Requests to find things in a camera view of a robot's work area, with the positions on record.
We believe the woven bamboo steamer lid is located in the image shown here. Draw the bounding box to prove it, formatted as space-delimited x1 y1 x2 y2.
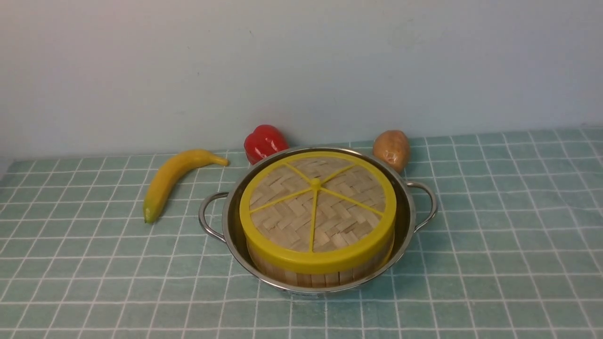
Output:
239 150 397 275

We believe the bamboo steamer basket yellow rim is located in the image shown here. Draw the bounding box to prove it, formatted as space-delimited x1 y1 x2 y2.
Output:
247 230 395 289

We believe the stainless steel pot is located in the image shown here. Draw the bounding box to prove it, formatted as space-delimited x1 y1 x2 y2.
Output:
198 146 439 296

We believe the red bell pepper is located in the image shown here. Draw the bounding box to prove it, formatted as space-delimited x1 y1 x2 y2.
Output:
244 124 289 165

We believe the brown potato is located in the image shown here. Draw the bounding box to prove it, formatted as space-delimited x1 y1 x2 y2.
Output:
372 129 411 174

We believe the yellow banana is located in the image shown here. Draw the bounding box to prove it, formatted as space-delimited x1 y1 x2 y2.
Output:
143 149 229 225

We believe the green tiled tablecloth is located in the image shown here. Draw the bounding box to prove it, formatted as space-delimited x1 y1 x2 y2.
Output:
0 127 603 339

